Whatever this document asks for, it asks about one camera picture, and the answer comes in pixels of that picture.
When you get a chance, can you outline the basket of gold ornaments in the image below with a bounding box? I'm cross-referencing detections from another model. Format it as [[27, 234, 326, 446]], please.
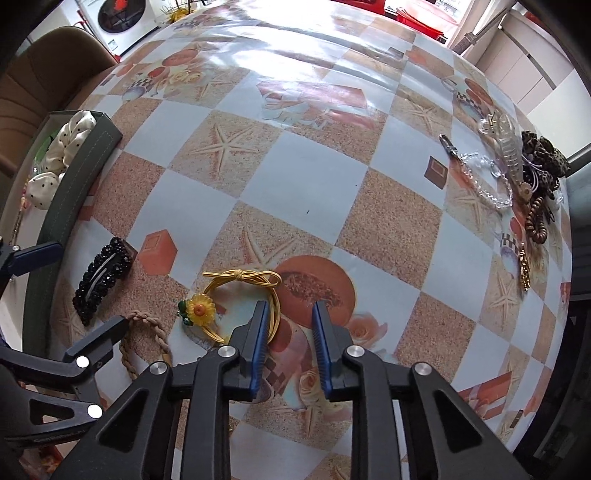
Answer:
[[163, 0, 204, 23]]

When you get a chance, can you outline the clear plastic hair claw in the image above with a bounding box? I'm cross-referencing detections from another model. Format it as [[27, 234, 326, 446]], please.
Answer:
[[479, 113, 526, 186]]

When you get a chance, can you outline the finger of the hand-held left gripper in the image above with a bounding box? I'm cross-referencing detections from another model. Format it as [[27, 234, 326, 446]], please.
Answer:
[[0, 242, 64, 280], [0, 316, 129, 449]]

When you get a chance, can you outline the red plastic bucket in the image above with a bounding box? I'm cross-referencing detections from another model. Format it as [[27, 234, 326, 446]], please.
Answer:
[[382, 0, 463, 43]]

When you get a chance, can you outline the brown padded chair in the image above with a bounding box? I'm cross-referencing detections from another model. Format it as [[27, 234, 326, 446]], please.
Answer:
[[0, 26, 117, 172]]

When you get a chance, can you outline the brown spiral hair tie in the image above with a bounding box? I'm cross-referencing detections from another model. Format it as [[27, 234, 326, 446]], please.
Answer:
[[526, 198, 551, 244]]

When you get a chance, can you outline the grey mop handle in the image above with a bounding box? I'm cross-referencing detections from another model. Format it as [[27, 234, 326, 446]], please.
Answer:
[[450, 4, 505, 57]]

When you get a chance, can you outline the clear crystal bead keychain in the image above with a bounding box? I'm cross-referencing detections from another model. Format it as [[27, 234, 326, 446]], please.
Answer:
[[438, 133, 514, 212]]

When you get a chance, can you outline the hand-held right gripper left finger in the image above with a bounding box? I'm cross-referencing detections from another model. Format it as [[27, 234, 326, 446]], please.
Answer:
[[51, 300, 271, 480]]

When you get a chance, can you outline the black beaded hair clip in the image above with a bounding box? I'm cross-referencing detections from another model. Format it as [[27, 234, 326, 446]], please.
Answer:
[[72, 237, 135, 327]]

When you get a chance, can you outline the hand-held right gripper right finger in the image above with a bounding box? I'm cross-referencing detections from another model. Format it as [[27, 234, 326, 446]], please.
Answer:
[[311, 302, 530, 480]]

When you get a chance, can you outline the white storage cabinet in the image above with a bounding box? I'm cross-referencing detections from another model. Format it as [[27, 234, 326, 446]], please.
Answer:
[[465, 8, 574, 117]]

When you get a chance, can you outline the white washing machine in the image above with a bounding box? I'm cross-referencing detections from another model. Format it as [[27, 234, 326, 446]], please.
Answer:
[[75, 0, 161, 52]]

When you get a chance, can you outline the yellow sunflower hair tie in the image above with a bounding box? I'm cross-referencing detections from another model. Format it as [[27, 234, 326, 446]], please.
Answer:
[[178, 268, 283, 345]]

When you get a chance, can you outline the cream polka-dot scrunchie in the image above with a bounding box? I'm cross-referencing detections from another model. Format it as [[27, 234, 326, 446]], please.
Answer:
[[25, 111, 98, 212]]

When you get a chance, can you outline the brown braided hair tie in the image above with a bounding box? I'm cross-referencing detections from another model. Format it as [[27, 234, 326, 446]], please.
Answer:
[[119, 311, 174, 380]]

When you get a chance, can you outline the leopard print scrunchie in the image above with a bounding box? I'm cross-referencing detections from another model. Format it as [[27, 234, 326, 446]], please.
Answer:
[[521, 130, 572, 191]]

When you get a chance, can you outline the gold leaf hair clip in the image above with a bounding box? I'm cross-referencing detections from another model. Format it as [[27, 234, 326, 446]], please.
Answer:
[[516, 248, 533, 292]]

